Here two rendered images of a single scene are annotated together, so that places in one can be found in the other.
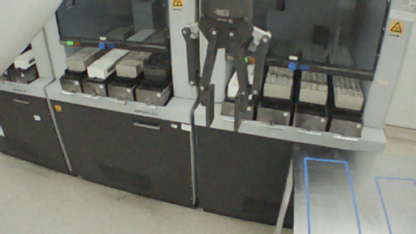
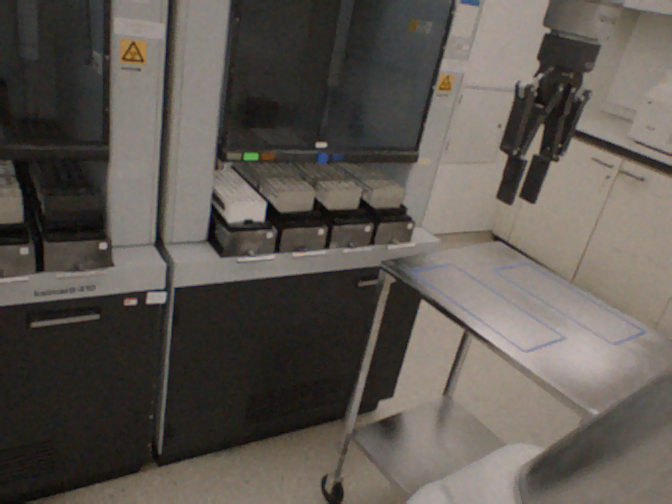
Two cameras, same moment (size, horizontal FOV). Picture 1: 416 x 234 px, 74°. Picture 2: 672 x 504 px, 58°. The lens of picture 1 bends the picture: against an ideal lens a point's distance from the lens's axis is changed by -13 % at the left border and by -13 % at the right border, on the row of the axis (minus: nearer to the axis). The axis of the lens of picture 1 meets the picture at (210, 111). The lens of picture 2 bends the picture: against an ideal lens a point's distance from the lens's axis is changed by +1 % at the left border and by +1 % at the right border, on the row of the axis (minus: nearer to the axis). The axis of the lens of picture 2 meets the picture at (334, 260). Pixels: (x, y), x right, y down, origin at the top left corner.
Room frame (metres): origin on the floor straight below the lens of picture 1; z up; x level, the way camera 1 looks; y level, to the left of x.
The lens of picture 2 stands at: (0.11, 0.81, 1.43)
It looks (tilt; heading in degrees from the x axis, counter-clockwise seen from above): 26 degrees down; 308
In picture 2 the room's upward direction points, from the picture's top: 12 degrees clockwise
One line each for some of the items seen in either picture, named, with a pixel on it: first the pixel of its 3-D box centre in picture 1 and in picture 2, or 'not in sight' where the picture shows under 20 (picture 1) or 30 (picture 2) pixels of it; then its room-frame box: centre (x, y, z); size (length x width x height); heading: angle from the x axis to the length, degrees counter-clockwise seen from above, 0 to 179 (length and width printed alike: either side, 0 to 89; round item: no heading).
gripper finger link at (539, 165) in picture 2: (238, 110); (534, 179); (0.44, -0.05, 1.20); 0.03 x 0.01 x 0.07; 164
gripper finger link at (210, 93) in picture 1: (210, 106); (511, 179); (0.46, 0.00, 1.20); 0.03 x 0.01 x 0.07; 164
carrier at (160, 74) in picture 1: (155, 74); (71, 206); (1.31, 0.25, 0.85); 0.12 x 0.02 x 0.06; 74
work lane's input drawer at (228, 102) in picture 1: (250, 76); (208, 192); (1.42, -0.20, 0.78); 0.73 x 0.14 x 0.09; 164
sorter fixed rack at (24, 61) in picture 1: (36, 54); not in sight; (1.64, 1.05, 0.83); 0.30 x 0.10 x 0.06; 164
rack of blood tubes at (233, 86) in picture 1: (245, 78); (226, 192); (1.29, -0.16, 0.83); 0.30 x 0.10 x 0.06; 164
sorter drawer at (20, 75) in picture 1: (52, 54); not in sight; (1.77, 1.01, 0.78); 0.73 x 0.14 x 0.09; 164
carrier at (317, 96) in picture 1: (313, 95); (341, 198); (1.11, -0.43, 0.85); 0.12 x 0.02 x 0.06; 73
